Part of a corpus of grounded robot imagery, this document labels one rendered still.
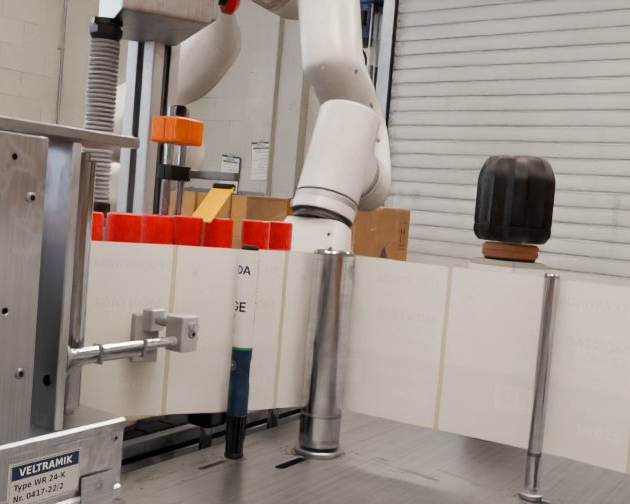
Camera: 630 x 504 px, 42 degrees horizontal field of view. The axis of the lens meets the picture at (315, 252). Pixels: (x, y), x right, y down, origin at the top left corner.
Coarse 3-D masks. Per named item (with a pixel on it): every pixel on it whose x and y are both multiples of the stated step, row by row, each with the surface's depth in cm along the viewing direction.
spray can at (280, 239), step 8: (272, 224) 99; (280, 224) 99; (288, 224) 99; (272, 232) 99; (280, 232) 99; (288, 232) 99; (272, 240) 99; (280, 240) 99; (288, 240) 99; (272, 248) 99; (280, 248) 99; (288, 248) 99
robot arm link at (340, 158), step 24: (336, 120) 108; (360, 120) 108; (312, 144) 109; (336, 144) 107; (360, 144) 108; (312, 168) 107; (336, 168) 106; (360, 168) 108; (336, 192) 106; (360, 192) 109
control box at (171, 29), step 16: (112, 0) 87; (128, 0) 82; (144, 0) 83; (160, 0) 83; (176, 0) 84; (192, 0) 85; (208, 0) 85; (112, 16) 87; (128, 16) 85; (144, 16) 84; (160, 16) 84; (176, 16) 84; (192, 16) 85; (208, 16) 85; (128, 32) 94; (144, 32) 93; (160, 32) 92; (176, 32) 91; (192, 32) 91
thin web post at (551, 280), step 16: (544, 288) 68; (544, 304) 67; (544, 320) 67; (544, 336) 67; (544, 352) 67; (544, 368) 67; (544, 384) 68; (544, 400) 68; (544, 416) 68; (528, 448) 68; (528, 464) 68; (528, 480) 68; (528, 496) 68
